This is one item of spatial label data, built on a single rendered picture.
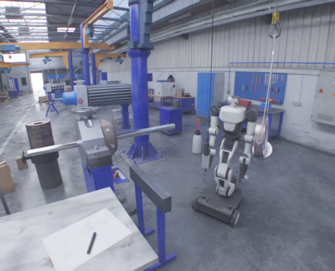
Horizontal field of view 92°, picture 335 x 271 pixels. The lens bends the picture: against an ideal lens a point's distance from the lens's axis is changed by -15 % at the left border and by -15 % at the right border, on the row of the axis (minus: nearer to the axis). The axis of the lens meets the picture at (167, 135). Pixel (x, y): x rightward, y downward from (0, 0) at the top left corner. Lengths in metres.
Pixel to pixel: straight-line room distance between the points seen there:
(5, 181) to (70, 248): 2.71
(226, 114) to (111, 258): 1.71
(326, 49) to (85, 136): 5.43
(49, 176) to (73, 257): 2.39
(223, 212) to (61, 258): 1.79
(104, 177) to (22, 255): 0.87
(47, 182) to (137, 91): 2.21
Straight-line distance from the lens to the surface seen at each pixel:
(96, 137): 1.72
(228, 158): 2.24
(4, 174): 3.71
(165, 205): 1.45
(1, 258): 1.32
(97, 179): 1.74
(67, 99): 5.43
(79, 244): 1.18
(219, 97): 7.11
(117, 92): 5.54
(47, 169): 3.36
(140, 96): 3.67
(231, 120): 2.13
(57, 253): 1.19
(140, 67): 3.65
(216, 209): 2.43
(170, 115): 5.28
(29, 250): 1.27
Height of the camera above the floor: 1.71
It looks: 18 degrees down
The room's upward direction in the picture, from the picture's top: straight up
